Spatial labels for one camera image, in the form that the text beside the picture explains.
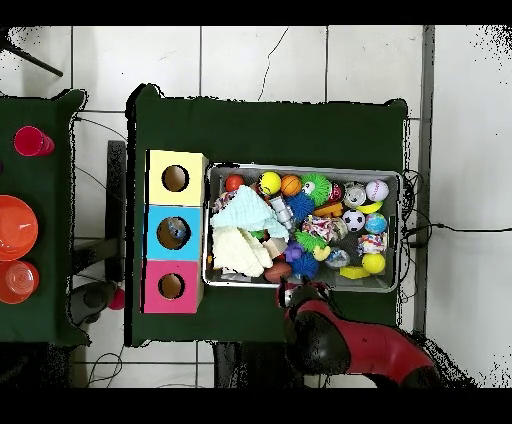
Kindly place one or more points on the cream waffle cloth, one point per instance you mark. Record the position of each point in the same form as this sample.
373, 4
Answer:
236, 252

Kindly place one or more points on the mint green waffle cloth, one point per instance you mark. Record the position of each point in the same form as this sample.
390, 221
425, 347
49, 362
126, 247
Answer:
248, 212

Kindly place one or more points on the yellow ball with seam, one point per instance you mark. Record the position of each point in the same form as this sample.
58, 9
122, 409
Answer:
373, 263

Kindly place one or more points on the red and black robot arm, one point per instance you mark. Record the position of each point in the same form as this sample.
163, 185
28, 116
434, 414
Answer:
380, 344

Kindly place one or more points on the wooden box with three holes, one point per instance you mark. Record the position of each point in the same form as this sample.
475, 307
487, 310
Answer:
188, 192

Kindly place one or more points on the black and white soccer ball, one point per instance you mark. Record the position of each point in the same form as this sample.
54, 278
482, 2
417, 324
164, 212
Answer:
354, 220

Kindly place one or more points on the small orange basketball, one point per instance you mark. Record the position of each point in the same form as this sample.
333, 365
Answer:
291, 185

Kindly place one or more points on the smooth yellow ball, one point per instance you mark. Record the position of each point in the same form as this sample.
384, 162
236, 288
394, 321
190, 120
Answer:
270, 183

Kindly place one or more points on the green spiky toy with eyes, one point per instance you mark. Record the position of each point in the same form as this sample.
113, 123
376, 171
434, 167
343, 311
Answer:
316, 188

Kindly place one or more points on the globe print ball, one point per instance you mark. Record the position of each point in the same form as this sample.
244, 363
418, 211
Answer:
376, 223

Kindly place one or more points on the red-orange ball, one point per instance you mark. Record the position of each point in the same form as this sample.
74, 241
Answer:
234, 183

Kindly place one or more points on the silver drink can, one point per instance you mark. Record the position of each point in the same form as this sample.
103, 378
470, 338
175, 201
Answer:
354, 194

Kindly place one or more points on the white baseball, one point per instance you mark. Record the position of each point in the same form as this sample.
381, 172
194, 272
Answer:
376, 190

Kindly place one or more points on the grey device with red knob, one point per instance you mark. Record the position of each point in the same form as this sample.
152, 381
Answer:
92, 298

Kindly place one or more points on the orange plastic cup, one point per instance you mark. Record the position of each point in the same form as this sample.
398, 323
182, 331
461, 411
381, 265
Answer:
18, 282

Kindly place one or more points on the orange plastic bowl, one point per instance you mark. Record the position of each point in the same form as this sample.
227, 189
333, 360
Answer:
16, 228

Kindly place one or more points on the red plastic cup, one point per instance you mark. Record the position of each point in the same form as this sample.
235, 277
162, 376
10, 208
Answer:
32, 140

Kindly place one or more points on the black rod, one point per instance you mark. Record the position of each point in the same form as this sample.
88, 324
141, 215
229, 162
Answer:
36, 60

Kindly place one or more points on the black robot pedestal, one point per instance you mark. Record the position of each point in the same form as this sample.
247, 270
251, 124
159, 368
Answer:
248, 368

